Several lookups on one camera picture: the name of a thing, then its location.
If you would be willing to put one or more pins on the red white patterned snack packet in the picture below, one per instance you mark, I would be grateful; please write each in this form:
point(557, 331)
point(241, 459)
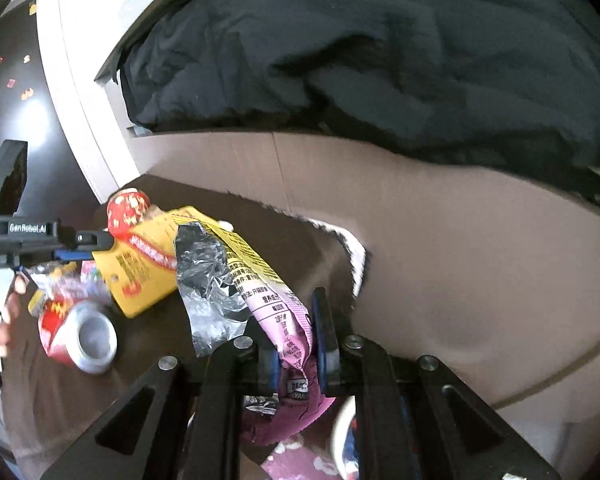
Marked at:
point(126, 210)

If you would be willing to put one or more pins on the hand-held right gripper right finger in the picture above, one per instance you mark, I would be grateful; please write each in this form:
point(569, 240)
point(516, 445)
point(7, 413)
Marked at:
point(325, 350)

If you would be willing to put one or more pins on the dark glossy panel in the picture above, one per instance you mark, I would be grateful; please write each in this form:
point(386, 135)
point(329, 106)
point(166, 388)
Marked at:
point(15, 85)

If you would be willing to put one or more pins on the yellow packet with red stripe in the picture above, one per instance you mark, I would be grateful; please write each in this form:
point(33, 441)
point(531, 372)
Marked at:
point(130, 280)

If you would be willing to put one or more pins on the pink yellow snack packet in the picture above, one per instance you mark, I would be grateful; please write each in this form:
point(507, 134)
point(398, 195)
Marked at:
point(275, 305)

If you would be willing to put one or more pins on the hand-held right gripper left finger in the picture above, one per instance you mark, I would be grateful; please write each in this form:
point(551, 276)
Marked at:
point(271, 371)

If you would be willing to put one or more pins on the person's left hand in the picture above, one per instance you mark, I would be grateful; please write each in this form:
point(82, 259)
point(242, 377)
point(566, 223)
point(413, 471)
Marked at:
point(9, 312)

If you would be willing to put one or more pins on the colourful crumpled wrapper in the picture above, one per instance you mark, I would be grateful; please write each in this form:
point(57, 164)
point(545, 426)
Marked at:
point(65, 282)

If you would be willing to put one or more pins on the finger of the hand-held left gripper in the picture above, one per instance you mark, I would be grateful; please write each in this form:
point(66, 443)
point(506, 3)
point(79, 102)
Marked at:
point(97, 240)
point(72, 256)

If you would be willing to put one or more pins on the white door frame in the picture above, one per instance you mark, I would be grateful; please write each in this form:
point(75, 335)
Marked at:
point(80, 85)

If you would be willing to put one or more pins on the pink flower floor mat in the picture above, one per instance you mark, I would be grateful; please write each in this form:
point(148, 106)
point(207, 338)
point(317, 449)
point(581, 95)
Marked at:
point(300, 465)

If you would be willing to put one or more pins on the white trash bin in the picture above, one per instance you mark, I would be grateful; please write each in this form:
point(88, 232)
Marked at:
point(342, 430)

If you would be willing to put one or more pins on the dark cloth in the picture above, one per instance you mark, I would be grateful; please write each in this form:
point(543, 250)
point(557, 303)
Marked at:
point(380, 60)

